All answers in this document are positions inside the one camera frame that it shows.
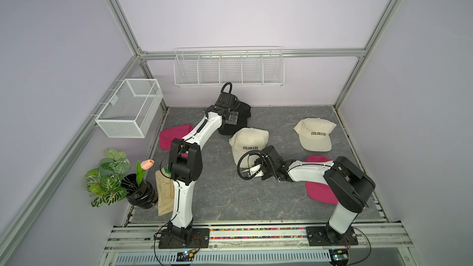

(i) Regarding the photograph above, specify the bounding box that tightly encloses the black cap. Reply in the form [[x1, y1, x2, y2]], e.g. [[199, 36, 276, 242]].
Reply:
[[218, 102, 251, 135]]

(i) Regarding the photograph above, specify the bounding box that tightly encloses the cream Colorado cap back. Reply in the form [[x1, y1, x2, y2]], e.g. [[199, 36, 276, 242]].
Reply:
[[229, 128, 269, 165]]

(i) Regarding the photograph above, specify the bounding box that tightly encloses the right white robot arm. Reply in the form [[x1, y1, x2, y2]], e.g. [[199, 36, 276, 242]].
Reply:
[[251, 145, 376, 245]]

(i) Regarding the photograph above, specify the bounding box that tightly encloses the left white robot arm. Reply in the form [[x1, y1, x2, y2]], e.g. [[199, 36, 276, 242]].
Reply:
[[168, 92, 240, 245]]

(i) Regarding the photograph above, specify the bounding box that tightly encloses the pink cap right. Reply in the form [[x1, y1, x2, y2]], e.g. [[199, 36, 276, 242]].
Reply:
[[305, 156, 338, 205]]

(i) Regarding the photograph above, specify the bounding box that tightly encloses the pink cap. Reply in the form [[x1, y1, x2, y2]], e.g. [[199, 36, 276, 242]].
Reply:
[[159, 124, 194, 151], [305, 156, 338, 205]]

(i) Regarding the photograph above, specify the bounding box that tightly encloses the pink cap left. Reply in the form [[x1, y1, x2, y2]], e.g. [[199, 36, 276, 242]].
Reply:
[[159, 124, 194, 151]]

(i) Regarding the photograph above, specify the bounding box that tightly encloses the beige cap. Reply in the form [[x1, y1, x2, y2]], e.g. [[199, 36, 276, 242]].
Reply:
[[155, 169, 174, 217]]

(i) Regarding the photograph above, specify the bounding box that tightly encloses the pink artificial tulip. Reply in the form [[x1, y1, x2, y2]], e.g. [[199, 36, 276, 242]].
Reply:
[[136, 160, 154, 186]]

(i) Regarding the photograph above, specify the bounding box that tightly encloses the black plant pot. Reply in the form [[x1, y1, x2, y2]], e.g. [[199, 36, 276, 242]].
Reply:
[[121, 174, 158, 209]]

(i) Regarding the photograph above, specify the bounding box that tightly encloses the green potted plant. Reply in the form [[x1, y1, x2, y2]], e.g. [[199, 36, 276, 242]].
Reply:
[[86, 149, 138, 208]]

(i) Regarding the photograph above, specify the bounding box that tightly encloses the right black corrugated cable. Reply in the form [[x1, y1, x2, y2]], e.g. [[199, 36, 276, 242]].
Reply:
[[236, 150, 267, 181]]

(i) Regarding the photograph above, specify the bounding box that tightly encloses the white wire shelf basket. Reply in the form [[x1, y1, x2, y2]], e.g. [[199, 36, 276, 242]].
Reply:
[[174, 46, 285, 87]]

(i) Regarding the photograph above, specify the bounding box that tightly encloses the aluminium frame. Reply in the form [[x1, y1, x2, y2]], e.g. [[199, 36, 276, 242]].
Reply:
[[1, 0, 402, 265]]

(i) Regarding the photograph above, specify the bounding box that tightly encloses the white wire side basket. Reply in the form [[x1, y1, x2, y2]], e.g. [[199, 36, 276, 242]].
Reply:
[[95, 78, 163, 139]]

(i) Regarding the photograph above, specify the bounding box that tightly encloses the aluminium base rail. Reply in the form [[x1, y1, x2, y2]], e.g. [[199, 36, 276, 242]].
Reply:
[[99, 222, 422, 266]]

